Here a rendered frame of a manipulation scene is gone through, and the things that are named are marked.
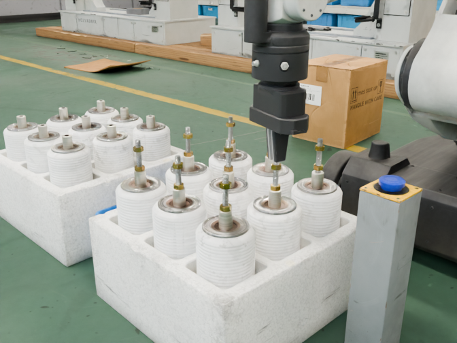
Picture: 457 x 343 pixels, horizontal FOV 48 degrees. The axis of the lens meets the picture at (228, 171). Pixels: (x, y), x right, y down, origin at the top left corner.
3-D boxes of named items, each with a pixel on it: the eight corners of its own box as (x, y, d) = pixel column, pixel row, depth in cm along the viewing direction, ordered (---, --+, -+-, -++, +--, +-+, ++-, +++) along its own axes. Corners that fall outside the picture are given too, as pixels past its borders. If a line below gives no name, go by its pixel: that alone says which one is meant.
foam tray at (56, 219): (115, 177, 168) (111, 124, 162) (195, 214, 143) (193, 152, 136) (-4, 214, 142) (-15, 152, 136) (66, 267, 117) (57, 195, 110)
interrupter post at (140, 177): (132, 186, 98) (130, 169, 97) (143, 182, 99) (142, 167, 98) (138, 189, 96) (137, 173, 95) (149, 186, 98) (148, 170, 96)
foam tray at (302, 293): (231, 233, 132) (231, 168, 125) (362, 299, 106) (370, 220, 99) (96, 295, 107) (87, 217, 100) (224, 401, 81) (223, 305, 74)
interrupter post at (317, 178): (324, 186, 98) (325, 170, 96) (322, 191, 95) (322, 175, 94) (311, 184, 98) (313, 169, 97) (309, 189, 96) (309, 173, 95)
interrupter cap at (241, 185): (200, 189, 96) (200, 186, 96) (222, 176, 102) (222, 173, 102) (234, 198, 92) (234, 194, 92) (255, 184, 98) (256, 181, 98)
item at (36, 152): (61, 193, 139) (52, 128, 132) (79, 204, 132) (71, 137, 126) (26, 204, 132) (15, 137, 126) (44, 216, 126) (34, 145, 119)
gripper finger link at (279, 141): (270, 162, 85) (271, 126, 83) (285, 158, 87) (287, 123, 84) (275, 165, 84) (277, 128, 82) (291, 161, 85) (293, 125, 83)
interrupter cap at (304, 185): (341, 184, 99) (341, 180, 99) (332, 199, 92) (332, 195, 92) (302, 178, 101) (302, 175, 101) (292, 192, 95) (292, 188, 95)
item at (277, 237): (262, 315, 90) (265, 222, 83) (236, 287, 98) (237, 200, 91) (307, 299, 94) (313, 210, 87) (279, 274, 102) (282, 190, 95)
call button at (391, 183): (385, 184, 83) (387, 172, 82) (409, 191, 80) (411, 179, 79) (372, 190, 80) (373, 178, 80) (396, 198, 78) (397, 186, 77)
